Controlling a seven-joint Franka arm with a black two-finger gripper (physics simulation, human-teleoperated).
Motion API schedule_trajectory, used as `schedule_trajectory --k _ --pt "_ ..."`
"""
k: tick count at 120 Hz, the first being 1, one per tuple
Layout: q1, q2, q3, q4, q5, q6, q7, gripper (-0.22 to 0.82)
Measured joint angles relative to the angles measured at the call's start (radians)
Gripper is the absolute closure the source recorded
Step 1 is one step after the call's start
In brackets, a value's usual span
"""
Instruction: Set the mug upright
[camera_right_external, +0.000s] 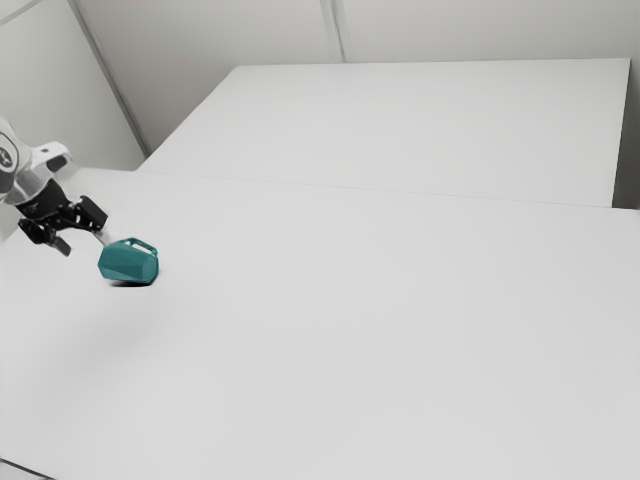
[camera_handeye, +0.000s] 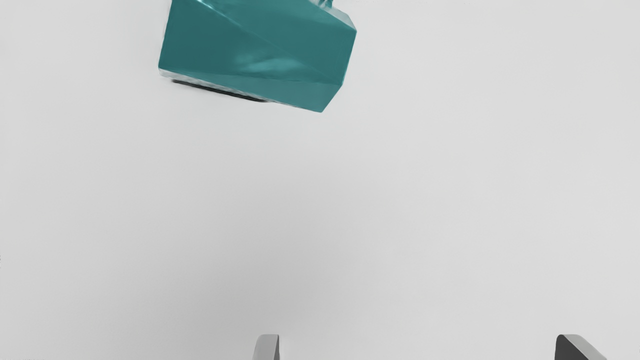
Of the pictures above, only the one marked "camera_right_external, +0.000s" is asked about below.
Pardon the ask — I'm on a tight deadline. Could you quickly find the teal faceted mug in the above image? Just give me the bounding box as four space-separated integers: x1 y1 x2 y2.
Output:
96 237 161 286

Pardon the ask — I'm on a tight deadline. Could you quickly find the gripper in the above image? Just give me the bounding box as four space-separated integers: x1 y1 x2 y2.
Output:
17 178 112 258

